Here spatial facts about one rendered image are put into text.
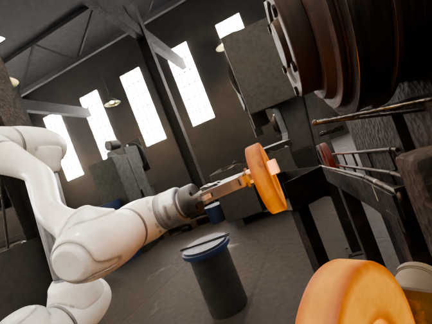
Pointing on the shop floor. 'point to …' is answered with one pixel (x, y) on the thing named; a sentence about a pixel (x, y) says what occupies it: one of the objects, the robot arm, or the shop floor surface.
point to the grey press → (273, 93)
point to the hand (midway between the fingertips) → (262, 171)
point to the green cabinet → (122, 182)
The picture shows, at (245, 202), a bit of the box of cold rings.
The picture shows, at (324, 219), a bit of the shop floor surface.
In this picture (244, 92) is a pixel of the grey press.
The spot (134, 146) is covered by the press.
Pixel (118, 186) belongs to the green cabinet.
